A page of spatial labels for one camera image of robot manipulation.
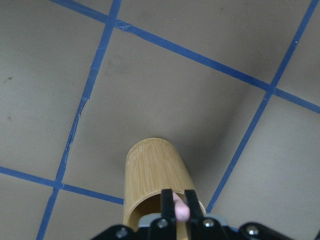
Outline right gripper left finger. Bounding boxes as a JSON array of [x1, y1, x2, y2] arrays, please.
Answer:
[[160, 189, 177, 225]]

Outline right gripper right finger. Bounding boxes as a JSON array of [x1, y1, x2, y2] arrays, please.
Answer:
[[184, 189, 204, 225]]

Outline pink chopstick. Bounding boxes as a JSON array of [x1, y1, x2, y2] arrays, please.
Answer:
[[172, 192, 190, 222]]

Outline bamboo chopstick holder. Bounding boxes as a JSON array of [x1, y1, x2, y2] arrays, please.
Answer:
[[123, 137, 196, 230]]

